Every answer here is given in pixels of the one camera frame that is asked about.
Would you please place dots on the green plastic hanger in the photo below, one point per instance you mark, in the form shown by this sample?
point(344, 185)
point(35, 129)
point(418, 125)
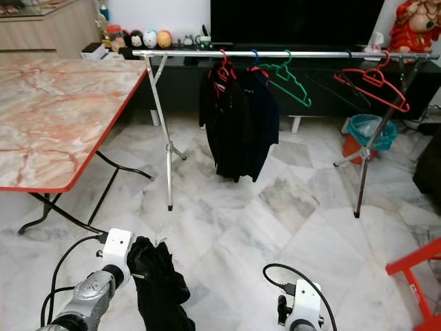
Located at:
point(287, 63)

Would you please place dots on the red plastic hanger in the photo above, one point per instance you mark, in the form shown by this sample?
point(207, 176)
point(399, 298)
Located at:
point(224, 67)
point(375, 76)

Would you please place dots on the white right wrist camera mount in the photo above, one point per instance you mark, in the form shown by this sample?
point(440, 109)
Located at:
point(306, 303)

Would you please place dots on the black polo shirt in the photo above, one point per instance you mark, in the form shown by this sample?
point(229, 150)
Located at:
point(158, 289)
point(224, 131)

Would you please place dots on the black flat screen television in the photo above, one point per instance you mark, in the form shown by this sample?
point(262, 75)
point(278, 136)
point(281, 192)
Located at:
point(296, 21)

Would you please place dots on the white black box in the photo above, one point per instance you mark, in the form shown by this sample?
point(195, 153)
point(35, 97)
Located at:
point(93, 49)

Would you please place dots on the red gold statue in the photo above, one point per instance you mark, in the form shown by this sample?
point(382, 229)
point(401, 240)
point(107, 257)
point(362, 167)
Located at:
point(417, 24)

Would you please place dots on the glass jar red lid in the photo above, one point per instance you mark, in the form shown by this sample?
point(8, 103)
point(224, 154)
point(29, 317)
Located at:
point(114, 34)

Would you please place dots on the marble top folding table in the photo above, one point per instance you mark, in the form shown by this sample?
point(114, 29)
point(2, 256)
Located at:
point(55, 124)

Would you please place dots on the silver metal clothes rack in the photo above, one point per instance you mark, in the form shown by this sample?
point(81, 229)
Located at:
point(179, 53)

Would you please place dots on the teal plastic bin bag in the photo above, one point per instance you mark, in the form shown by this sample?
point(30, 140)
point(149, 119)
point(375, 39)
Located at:
point(372, 131)

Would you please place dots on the navy shirt red stripes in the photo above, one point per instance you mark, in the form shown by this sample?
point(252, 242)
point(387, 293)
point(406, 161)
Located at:
point(265, 117)

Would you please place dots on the black mouse plush red bow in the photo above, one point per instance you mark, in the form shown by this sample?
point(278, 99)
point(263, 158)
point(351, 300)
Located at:
point(136, 39)

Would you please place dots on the long black TV cabinet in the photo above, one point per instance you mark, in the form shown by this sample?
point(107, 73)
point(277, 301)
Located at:
point(317, 89)

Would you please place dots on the red waste bin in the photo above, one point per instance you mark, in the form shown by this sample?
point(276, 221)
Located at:
point(351, 146)

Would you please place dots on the blue plastic hanger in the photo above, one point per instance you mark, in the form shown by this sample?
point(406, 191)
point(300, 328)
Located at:
point(256, 56)

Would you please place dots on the light wood sideboard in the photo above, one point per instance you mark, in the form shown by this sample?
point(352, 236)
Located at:
point(41, 27)

